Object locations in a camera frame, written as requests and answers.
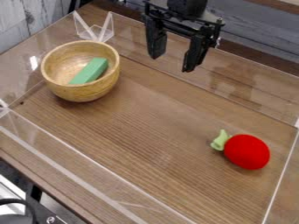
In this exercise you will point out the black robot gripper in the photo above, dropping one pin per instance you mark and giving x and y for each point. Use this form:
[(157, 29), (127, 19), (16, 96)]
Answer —
[(183, 17)]

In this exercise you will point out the green foam block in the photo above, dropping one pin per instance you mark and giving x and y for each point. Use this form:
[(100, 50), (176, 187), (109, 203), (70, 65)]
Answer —
[(90, 71)]

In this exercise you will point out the brown wooden bowl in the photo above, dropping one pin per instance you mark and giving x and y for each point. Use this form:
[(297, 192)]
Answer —
[(65, 60)]

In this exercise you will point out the red plush tomato toy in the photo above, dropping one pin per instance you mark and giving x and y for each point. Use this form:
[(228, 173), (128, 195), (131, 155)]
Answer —
[(244, 150)]

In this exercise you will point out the clear acrylic corner bracket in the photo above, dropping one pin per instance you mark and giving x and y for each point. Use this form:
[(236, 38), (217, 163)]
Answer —
[(94, 32)]

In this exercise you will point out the black metal table bracket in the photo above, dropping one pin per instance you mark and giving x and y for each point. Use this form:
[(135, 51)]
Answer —
[(49, 211)]

